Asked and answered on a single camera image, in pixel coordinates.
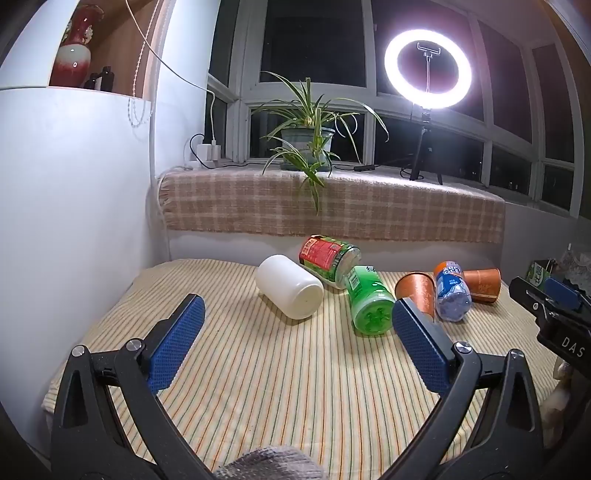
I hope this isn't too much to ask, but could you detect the green plastic bottle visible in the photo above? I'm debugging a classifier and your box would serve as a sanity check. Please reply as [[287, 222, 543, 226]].
[[345, 265, 397, 336]]

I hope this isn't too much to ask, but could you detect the grey knit cloth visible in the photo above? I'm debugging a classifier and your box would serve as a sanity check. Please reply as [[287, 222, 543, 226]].
[[213, 446, 327, 480]]

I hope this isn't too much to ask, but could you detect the plaid blanket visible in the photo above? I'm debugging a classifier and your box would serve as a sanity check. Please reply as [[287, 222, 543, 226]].
[[157, 164, 507, 245]]

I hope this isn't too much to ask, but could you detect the orange paper cup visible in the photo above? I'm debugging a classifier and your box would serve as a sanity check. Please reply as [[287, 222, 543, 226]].
[[394, 271, 437, 321], [462, 268, 502, 304]]

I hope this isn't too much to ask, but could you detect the blue bottle with orange cap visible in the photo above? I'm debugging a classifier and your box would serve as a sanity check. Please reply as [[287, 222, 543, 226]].
[[433, 261, 472, 322]]

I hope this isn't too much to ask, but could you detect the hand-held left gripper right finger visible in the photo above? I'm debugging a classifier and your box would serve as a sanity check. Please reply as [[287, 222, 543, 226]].
[[369, 296, 546, 480]]

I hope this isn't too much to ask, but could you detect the black tripod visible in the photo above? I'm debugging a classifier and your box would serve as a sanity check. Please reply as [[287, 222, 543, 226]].
[[409, 107, 444, 186]]

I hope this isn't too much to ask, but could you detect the red white vase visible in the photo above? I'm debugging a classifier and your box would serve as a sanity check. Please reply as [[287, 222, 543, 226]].
[[49, 4, 105, 88]]

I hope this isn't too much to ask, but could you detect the green spider plant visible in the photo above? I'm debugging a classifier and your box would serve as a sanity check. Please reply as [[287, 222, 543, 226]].
[[252, 71, 389, 214]]

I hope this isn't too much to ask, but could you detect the red green label bottle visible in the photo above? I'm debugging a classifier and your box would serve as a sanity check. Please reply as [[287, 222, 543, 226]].
[[298, 235, 362, 291]]

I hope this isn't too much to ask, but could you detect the white window frame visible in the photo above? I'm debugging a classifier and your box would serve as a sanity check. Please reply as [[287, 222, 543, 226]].
[[207, 0, 583, 219]]

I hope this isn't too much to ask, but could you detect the ring light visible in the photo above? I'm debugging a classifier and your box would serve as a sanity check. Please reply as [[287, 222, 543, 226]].
[[384, 28, 473, 110]]

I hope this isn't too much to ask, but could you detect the green box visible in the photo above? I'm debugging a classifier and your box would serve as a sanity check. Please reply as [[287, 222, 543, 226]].
[[527, 260, 560, 288]]

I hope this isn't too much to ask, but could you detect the person's right hand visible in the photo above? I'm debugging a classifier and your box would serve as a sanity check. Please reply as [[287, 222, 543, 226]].
[[540, 361, 575, 428]]

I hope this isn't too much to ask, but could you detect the white plastic jar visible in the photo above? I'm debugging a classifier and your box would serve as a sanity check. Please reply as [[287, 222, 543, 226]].
[[255, 254, 325, 320]]

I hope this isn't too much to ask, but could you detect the grey plant pot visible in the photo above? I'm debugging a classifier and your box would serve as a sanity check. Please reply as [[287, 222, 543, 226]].
[[280, 127, 337, 171]]

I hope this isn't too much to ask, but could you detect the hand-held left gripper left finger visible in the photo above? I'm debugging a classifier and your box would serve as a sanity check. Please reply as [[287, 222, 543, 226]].
[[50, 293, 218, 480]]

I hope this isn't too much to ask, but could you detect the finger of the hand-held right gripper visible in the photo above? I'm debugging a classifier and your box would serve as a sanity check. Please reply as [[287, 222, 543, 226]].
[[544, 276, 583, 311], [509, 276, 555, 320]]

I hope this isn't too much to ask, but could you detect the white bead cord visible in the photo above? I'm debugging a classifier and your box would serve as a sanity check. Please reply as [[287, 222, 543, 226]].
[[126, 0, 152, 128]]

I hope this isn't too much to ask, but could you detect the striped cloth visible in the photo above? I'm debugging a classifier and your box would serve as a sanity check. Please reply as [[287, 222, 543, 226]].
[[41, 257, 561, 472]]

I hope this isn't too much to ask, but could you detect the clear plastic wrap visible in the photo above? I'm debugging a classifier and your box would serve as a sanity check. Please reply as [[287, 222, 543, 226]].
[[558, 244, 591, 294]]

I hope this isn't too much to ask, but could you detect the white cable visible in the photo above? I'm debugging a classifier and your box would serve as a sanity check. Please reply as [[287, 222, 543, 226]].
[[124, 0, 217, 145]]

